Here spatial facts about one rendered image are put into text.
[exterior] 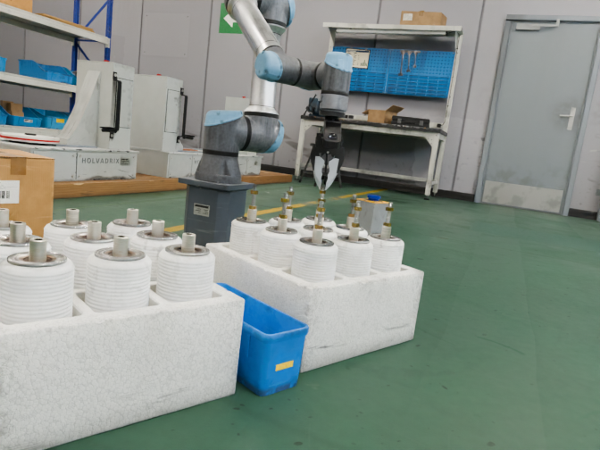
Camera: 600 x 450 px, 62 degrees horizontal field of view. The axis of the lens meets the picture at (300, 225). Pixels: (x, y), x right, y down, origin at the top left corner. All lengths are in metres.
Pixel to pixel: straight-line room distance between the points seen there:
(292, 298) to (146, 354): 0.34
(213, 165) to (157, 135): 2.26
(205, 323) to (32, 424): 0.28
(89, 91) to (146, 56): 4.80
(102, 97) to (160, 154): 0.63
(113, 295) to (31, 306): 0.11
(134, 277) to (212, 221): 0.82
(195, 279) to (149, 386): 0.18
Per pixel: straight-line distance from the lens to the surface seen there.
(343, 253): 1.12
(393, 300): 1.21
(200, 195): 1.62
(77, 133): 3.37
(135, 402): 0.85
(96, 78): 3.48
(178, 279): 0.85
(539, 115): 6.30
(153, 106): 3.89
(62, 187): 3.01
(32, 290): 0.76
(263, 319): 1.06
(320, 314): 1.03
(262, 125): 1.68
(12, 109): 6.47
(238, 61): 7.33
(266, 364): 0.93
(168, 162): 3.80
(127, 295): 0.81
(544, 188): 6.28
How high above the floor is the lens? 0.46
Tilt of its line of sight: 9 degrees down
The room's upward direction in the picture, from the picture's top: 7 degrees clockwise
